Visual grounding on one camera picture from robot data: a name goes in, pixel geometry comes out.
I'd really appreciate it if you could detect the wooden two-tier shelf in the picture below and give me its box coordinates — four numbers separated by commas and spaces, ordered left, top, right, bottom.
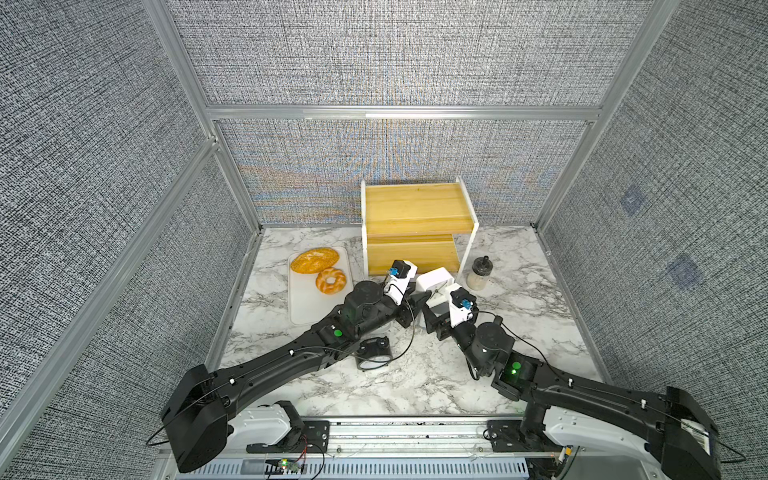
360, 178, 479, 276

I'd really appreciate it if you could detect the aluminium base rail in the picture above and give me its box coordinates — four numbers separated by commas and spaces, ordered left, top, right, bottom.
149, 415, 661, 480

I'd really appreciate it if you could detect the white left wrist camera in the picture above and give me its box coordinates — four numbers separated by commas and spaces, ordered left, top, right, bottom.
383, 260, 418, 305

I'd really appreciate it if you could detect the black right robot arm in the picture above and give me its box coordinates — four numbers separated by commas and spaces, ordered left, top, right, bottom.
421, 306, 726, 479

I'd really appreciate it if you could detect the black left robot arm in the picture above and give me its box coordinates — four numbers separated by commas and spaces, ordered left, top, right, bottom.
160, 280, 431, 473

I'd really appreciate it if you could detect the black twin-bell alarm clock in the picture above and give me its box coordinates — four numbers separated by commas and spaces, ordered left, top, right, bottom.
354, 336, 394, 371

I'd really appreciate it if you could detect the white rectangular tray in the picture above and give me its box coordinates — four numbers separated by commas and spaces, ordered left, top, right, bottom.
287, 245, 355, 326

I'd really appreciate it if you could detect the glass jar with black lid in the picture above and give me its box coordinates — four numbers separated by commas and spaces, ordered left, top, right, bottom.
467, 255, 493, 291

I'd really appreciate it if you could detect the sesame seeded bread loaf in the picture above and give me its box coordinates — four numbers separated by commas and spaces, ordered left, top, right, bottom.
290, 247, 340, 274

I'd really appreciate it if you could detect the white square alarm clock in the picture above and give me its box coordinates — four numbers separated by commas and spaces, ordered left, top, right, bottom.
415, 267, 455, 294

